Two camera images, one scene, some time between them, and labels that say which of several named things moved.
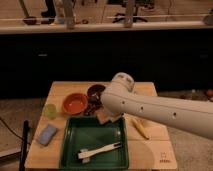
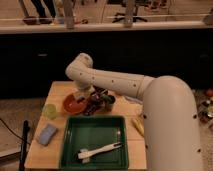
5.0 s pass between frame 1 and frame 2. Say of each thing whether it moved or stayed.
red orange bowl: stayed
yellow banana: stayed
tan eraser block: moved
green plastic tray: stayed
